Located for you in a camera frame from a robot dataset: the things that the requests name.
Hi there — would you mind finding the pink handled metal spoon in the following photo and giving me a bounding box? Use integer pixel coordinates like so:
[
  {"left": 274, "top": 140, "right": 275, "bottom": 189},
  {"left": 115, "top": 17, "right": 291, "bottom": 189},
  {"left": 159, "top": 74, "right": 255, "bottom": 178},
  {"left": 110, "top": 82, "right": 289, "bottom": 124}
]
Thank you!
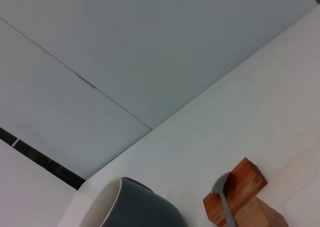
[{"left": 210, "top": 171, "right": 238, "bottom": 227}]

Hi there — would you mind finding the dark grey ceramic mug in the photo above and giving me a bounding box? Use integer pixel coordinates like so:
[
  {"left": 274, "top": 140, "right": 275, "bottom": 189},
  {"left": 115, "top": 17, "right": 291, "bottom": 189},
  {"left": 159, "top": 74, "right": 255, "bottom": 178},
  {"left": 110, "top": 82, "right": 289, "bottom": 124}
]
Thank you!
[{"left": 58, "top": 176, "right": 188, "bottom": 227}]

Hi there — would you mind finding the reddish brown flat wooden block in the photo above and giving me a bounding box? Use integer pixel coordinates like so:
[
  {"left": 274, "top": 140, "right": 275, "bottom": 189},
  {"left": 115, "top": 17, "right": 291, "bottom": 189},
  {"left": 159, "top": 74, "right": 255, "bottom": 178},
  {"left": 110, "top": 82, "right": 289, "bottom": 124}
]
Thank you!
[{"left": 202, "top": 157, "right": 269, "bottom": 225}]

